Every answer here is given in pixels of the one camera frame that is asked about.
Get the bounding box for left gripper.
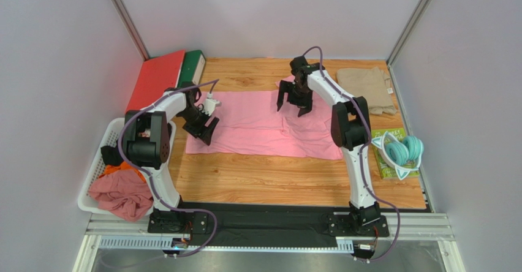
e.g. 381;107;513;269
179;106;219;145

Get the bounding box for pink t-shirt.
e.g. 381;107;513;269
185;90;343;161

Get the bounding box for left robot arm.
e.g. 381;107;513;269
117;82;222;233

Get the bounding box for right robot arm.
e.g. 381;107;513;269
277;56;390;236

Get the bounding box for floral garment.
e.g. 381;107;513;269
138;129;151;138

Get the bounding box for green binder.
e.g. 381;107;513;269
176;50;206;88

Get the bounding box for red binder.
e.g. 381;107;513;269
124;50;186;113

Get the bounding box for folded beige t-shirt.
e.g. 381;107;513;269
336;67;398;115

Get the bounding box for orange garment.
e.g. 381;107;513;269
99;162;146;183

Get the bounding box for black base mat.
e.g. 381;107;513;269
108;200;390;249

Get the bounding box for dusty pink garment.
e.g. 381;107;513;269
88;169;153;222

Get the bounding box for green book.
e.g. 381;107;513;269
371;127;425;180

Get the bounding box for teal headphones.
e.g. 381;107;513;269
371;131;425;180

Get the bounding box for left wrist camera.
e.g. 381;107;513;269
202;93;222;116

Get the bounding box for aluminium mounting rail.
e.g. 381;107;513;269
73;208;466;272

